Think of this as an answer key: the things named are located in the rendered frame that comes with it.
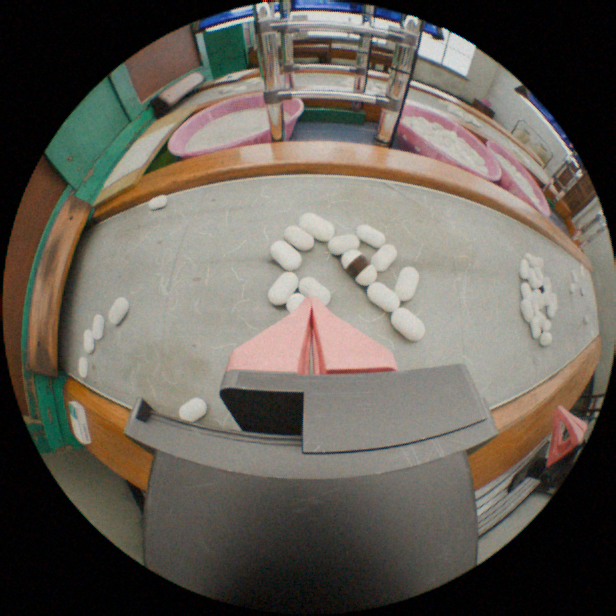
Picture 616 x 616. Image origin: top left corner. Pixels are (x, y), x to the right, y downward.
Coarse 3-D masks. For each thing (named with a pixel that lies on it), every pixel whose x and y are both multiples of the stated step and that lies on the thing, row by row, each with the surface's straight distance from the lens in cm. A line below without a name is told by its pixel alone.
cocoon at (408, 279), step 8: (400, 272) 22; (408, 272) 21; (416, 272) 22; (400, 280) 21; (408, 280) 21; (416, 280) 22; (400, 288) 21; (408, 288) 21; (400, 296) 21; (408, 296) 21
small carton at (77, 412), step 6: (72, 402) 41; (72, 408) 39; (78, 408) 38; (72, 414) 40; (78, 414) 38; (84, 414) 39; (72, 420) 41; (78, 420) 38; (84, 420) 39; (78, 426) 39; (84, 426) 39; (78, 432) 40; (84, 432) 40; (78, 438) 42; (84, 438) 40
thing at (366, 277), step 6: (348, 252) 20; (354, 252) 20; (342, 258) 21; (348, 258) 20; (354, 258) 20; (342, 264) 21; (348, 264) 20; (366, 270) 20; (372, 270) 20; (360, 276) 20; (366, 276) 20; (372, 276) 20; (360, 282) 20; (366, 282) 20; (372, 282) 20
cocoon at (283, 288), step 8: (288, 272) 20; (280, 280) 19; (288, 280) 19; (296, 280) 20; (272, 288) 19; (280, 288) 19; (288, 288) 19; (272, 296) 19; (280, 296) 19; (288, 296) 19; (280, 304) 20
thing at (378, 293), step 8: (368, 288) 20; (376, 288) 20; (384, 288) 20; (368, 296) 20; (376, 296) 20; (384, 296) 20; (392, 296) 20; (376, 304) 20; (384, 304) 20; (392, 304) 20
